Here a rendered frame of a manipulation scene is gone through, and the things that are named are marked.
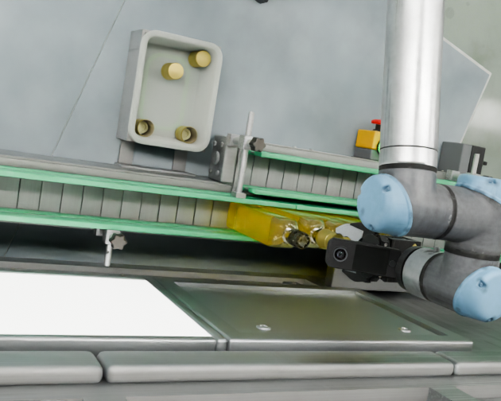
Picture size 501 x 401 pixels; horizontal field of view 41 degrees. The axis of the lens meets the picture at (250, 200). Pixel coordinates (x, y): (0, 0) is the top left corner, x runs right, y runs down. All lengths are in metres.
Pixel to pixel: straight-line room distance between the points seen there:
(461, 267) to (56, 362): 0.53
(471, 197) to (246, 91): 0.74
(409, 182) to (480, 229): 0.13
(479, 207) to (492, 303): 0.13
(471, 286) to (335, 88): 0.83
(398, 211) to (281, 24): 0.82
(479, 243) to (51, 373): 0.57
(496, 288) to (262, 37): 0.84
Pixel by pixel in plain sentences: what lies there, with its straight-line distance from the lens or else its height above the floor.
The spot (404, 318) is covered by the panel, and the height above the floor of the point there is 1.17.
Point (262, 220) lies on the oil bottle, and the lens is 1.26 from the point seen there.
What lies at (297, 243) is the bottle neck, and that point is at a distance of 1.18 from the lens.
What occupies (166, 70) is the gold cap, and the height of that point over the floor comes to 0.80.
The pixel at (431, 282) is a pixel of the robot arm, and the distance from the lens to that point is 0.99.
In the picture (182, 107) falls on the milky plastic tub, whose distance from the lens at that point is 1.45.
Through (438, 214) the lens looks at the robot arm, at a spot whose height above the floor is 1.48.
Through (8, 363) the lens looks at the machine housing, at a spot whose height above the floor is 1.38.
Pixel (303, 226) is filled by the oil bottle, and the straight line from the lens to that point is 1.25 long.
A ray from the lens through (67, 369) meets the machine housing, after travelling 0.81.
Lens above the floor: 2.13
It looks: 62 degrees down
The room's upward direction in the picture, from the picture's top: 109 degrees clockwise
